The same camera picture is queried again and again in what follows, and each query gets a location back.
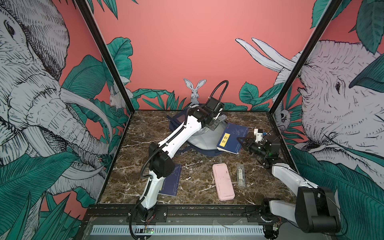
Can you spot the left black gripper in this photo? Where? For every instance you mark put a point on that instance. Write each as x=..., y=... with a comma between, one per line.
x=217, y=123

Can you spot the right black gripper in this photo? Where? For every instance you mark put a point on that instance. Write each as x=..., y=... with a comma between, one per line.
x=250, y=145

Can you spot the navy blue notebook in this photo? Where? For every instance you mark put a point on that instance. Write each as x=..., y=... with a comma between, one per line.
x=171, y=183
x=229, y=140

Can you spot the navy blue student backpack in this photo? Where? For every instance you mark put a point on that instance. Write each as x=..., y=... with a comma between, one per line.
x=207, y=138

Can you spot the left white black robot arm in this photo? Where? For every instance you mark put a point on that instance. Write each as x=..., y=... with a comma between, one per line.
x=160, y=161

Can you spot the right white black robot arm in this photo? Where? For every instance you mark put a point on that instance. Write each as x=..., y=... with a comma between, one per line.
x=315, y=209

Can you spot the clear plastic small case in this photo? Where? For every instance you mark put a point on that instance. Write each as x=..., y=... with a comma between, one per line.
x=241, y=180

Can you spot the pink pencil case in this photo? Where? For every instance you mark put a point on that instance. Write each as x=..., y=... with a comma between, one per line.
x=223, y=182

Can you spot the black front mounting rail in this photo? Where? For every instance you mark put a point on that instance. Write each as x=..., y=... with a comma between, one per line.
x=164, y=212

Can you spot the white perforated cable duct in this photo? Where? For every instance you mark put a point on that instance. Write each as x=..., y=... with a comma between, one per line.
x=175, y=230

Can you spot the right black frame post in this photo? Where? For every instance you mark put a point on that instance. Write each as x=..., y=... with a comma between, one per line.
x=325, y=19

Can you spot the black frame post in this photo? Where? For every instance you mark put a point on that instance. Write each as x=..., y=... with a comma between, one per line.
x=325, y=19
x=99, y=40

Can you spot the left black frame post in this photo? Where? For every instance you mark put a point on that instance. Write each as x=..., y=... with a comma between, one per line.
x=99, y=40

